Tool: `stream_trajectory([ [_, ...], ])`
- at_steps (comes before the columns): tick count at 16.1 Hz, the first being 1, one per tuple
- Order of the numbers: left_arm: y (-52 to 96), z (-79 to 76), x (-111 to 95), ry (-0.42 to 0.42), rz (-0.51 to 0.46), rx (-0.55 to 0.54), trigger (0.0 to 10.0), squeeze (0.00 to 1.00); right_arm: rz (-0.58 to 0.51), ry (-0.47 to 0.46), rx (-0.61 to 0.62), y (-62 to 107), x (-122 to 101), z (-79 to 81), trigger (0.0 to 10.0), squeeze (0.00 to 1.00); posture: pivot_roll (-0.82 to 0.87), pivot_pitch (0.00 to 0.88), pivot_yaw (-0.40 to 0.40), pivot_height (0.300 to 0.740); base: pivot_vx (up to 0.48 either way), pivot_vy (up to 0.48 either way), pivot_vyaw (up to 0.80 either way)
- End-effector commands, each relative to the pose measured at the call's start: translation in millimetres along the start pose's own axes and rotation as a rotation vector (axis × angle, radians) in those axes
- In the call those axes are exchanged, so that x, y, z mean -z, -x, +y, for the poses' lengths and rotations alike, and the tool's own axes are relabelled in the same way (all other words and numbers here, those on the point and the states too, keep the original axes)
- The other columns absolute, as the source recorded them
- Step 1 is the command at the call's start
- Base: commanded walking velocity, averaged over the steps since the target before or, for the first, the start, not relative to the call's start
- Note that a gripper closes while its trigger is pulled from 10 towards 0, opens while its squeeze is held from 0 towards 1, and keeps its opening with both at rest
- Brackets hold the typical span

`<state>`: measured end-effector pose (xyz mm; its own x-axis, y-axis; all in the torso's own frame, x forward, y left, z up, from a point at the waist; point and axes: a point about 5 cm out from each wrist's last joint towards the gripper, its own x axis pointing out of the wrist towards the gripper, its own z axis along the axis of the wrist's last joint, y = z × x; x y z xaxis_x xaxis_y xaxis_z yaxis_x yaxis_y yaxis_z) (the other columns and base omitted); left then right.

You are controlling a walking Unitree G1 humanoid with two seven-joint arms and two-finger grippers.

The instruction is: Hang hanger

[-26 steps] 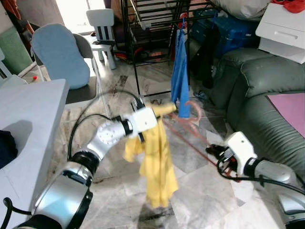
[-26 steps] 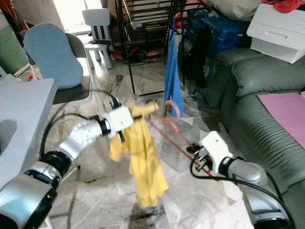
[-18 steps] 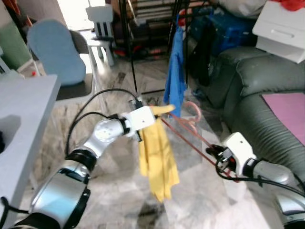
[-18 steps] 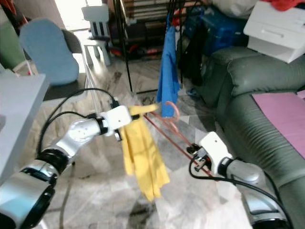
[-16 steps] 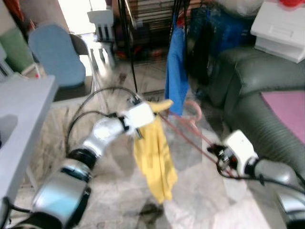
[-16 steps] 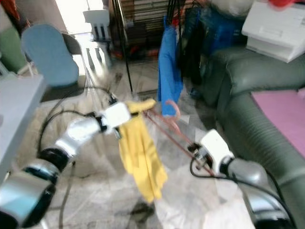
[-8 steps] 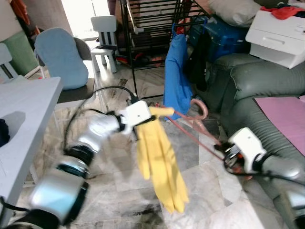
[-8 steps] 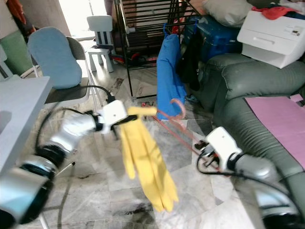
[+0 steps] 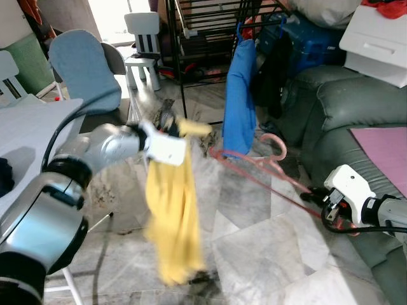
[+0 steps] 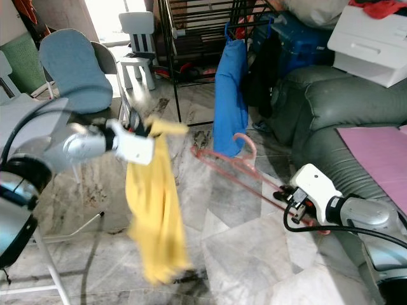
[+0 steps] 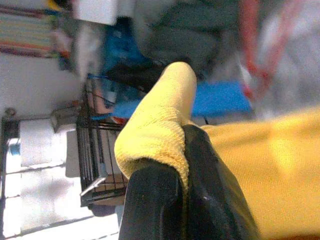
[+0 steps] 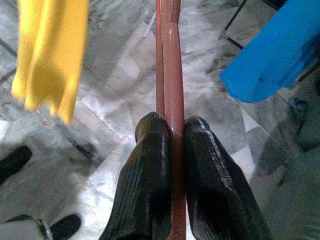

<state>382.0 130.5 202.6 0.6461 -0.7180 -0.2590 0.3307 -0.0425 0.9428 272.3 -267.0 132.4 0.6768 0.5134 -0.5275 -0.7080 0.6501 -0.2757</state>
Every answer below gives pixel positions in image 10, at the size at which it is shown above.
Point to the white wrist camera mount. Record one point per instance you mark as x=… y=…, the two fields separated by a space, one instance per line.
x=311 y=187
x=133 y=145

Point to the blue plastic hanger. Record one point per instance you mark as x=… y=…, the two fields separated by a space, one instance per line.
x=231 y=30

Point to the blue suitcase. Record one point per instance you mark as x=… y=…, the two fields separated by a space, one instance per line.
x=305 y=44

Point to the blue seat cushion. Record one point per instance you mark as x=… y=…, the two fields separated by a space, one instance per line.
x=73 y=70

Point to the light blue plastic table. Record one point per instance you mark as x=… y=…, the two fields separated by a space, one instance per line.
x=25 y=121

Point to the beige pillow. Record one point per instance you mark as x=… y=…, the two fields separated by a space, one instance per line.
x=315 y=9

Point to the green laundry basket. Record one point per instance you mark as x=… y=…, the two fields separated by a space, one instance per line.
x=22 y=63

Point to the yellow t-shirt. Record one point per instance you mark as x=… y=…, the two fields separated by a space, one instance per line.
x=156 y=203

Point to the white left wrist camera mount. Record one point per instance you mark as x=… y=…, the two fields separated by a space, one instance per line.
x=133 y=145

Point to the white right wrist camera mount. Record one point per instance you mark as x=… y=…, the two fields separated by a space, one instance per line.
x=311 y=187

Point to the black garment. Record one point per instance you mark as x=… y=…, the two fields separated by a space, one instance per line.
x=261 y=76

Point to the grey folding chair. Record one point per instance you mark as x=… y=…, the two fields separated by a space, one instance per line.
x=107 y=60

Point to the black metal drying rack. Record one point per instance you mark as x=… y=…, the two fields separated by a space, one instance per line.
x=203 y=16

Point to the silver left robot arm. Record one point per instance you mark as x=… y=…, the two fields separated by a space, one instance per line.
x=19 y=203

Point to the bright blue shirt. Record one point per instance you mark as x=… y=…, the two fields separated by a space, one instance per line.
x=231 y=101

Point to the pink mat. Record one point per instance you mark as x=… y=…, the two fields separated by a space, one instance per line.
x=375 y=152

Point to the red cloth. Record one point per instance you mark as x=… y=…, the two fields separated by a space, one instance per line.
x=378 y=7

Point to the white drawer box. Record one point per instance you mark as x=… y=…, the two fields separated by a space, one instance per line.
x=365 y=44

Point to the pink plastic hanger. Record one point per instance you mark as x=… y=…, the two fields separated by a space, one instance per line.
x=241 y=166

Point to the green leather sofa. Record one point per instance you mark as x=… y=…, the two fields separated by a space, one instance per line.
x=324 y=101

